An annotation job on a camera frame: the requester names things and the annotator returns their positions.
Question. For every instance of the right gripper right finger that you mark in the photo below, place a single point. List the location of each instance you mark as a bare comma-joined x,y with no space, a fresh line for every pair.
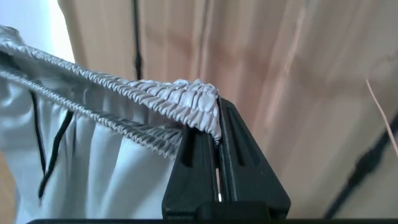
252,180

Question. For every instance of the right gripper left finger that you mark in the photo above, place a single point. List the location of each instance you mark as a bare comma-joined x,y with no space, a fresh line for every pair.
189,180

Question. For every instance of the pale grey shorts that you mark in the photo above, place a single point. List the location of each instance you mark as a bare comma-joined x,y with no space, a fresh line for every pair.
109,174

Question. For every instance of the black clothes rack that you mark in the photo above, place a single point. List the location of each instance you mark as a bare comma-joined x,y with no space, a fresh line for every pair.
363,165

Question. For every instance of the pink clothes hanger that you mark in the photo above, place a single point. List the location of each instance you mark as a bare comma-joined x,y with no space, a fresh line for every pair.
381,113

